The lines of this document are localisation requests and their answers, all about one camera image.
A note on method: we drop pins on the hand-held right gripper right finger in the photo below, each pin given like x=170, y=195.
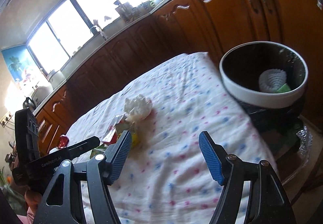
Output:
x=210, y=159

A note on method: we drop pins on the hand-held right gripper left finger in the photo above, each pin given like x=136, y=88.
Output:
x=121, y=158

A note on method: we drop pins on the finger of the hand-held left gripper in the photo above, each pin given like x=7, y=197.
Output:
x=84, y=147

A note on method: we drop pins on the green drink pouch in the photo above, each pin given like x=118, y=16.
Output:
x=99, y=151

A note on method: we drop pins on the crushed red can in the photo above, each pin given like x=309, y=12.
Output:
x=64, y=140

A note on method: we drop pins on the yellow snack wrapper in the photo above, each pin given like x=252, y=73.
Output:
x=135, y=139

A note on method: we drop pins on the white sachet red label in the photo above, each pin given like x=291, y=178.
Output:
x=109, y=136

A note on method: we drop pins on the red snack wrapper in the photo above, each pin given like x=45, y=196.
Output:
x=121, y=125

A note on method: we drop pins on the black white-rimmed trash bin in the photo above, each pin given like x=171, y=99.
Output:
x=262, y=100

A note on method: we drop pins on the green paper box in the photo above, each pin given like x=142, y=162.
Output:
x=284, y=88

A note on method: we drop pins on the person's left hand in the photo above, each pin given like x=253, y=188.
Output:
x=33, y=200

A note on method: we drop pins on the electric kettle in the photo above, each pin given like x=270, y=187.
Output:
x=29, y=103

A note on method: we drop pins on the white dotted tablecloth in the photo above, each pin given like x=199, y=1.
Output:
x=171, y=117

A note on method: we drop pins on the white rice cooker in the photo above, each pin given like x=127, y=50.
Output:
x=56, y=77

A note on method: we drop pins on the chrome faucet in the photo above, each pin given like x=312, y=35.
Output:
x=98, y=30

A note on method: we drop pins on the window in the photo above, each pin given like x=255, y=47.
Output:
x=85, y=16

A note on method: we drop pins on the wooden lower cabinets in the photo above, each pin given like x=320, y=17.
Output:
x=201, y=24

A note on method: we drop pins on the wall socket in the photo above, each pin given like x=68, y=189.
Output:
x=6, y=119

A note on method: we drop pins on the wall poster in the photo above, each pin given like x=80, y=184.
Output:
x=19, y=66

